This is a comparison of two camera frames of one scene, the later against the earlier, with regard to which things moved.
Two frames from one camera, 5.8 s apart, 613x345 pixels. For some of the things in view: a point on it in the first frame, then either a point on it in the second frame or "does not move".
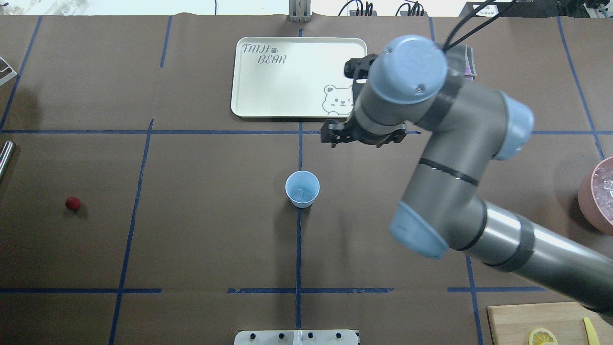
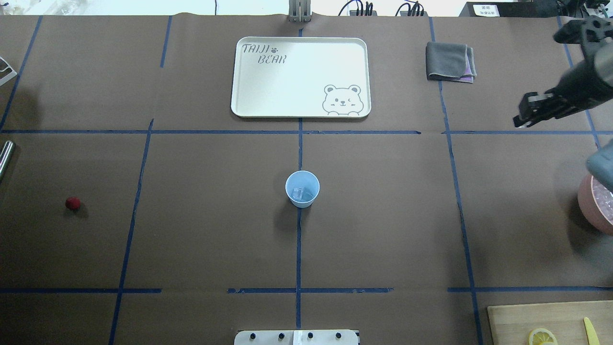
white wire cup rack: (14, 74) does not move
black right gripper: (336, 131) -> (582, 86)
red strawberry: (73, 202) does not move
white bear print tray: (293, 77) does not move
